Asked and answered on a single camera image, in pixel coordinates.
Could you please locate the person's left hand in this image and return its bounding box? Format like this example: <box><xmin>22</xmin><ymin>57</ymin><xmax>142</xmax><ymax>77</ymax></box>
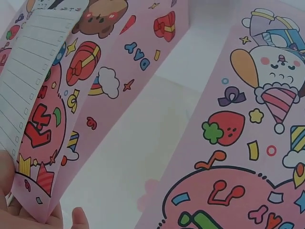
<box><xmin>0</xmin><ymin>150</ymin><xmax>90</xmax><ymax>229</ymax></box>

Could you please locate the white lined paper sheet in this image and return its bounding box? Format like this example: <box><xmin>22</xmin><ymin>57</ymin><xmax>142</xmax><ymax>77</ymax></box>
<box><xmin>0</xmin><ymin>0</ymin><xmax>87</xmax><ymax>207</ymax></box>

